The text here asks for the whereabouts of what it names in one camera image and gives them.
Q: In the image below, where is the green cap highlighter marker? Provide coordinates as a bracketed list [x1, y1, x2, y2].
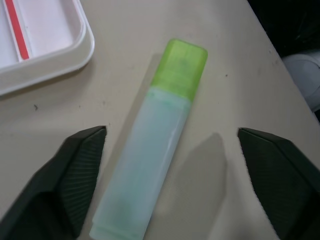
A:
[89, 38, 209, 240]

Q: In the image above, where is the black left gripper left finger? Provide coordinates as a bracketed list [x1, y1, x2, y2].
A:
[0, 125, 108, 240]

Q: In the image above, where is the white shoe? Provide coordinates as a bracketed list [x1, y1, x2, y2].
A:
[281, 51, 320, 113]

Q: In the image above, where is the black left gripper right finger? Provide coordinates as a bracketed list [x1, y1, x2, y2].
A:
[237, 127, 320, 240]

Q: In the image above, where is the red marker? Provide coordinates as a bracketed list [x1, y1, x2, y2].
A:
[4, 0, 31, 61]

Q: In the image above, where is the white plastic tray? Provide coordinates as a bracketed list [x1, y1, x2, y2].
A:
[0, 0, 96, 97]

